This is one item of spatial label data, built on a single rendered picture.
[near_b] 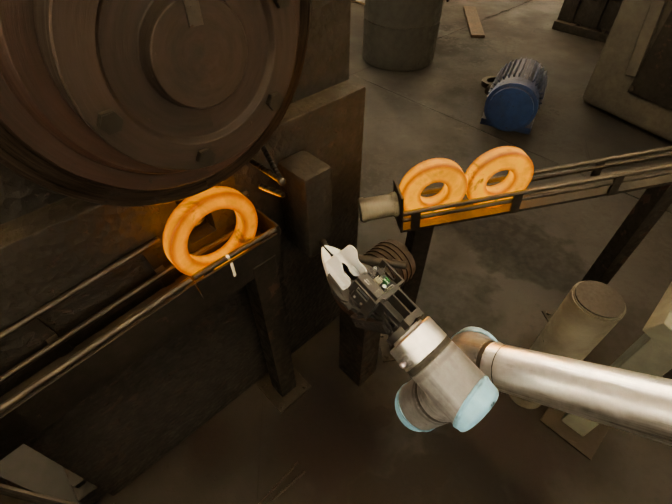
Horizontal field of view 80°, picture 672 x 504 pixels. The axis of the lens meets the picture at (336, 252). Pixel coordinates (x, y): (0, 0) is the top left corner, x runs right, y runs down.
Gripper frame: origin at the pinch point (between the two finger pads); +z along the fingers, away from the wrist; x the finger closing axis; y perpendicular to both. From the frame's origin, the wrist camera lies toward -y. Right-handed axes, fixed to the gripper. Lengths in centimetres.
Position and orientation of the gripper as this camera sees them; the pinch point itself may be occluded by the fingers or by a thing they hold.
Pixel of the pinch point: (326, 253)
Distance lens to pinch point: 73.7
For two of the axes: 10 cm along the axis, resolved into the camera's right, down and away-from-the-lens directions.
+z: -6.6, -7.1, 2.6
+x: -7.3, 4.9, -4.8
